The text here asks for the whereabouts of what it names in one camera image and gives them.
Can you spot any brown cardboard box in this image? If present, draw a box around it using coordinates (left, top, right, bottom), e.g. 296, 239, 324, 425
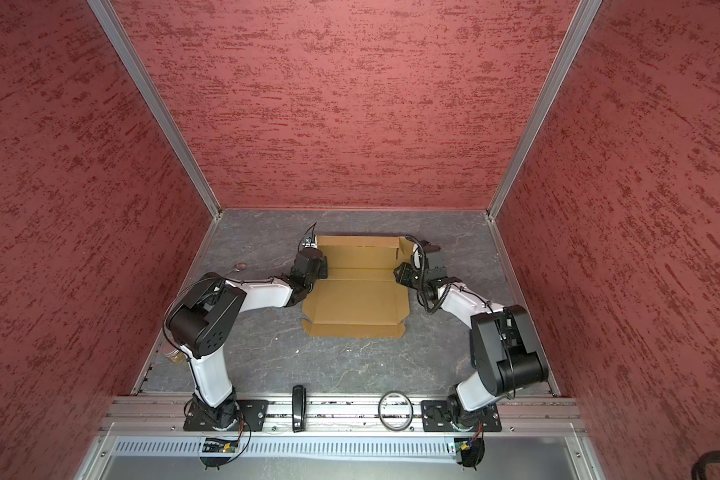
302, 235, 413, 339

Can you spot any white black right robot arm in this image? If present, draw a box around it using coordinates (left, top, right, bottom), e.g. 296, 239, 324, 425
394, 242, 549, 426

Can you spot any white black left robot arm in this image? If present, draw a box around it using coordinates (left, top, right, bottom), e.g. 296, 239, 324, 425
163, 247, 328, 431

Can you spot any black handheld device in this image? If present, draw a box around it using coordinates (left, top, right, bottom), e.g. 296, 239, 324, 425
292, 385, 307, 433

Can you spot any small glass jar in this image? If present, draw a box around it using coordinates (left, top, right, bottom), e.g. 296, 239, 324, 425
160, 343, 187, 365

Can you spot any black cable ring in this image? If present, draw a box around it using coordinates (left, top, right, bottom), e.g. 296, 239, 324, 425
377, 391, 415, 433

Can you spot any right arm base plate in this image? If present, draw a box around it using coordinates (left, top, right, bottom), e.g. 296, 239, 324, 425
420, 398, 502, 433

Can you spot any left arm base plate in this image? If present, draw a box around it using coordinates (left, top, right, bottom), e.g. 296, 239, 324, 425
183, 395, 269, 432

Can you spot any white slotted cable duct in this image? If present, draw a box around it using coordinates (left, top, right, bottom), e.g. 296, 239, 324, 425
112, 436, 456, 462

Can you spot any aluminium front rail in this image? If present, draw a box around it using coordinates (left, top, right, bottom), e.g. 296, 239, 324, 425
98, 393, 588, 437

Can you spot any right rear aluminium corner post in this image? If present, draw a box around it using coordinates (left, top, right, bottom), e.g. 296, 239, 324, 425
487, 0, 602, 222

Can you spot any aluminium corner post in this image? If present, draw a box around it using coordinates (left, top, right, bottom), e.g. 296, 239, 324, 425
87, 0, 223, 221
487, 0, 602, 222

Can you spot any left rear aluminium corner post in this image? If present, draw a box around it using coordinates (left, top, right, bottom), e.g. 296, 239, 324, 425
87, 0, 223, 221

